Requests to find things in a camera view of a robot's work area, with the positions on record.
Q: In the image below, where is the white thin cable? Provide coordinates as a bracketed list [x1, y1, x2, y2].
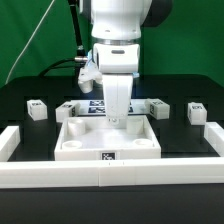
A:
[4, 0, 56, 85]

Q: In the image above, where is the white square tabletop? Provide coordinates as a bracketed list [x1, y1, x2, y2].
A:
[54, 115, 161, 161]

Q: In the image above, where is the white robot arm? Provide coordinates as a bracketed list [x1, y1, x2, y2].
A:
[78, 0, 173, 122]

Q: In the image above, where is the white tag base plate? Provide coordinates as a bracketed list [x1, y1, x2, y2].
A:
[78, 99, 149, 116]

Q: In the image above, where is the white U-shaped fence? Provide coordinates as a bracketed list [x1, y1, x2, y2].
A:
[0, 126, 224, 189]

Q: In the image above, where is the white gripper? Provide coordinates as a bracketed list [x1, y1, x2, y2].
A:
[93, 43, 140, 119]

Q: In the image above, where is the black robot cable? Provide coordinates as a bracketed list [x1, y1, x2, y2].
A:
[38, 0, 89, 78]

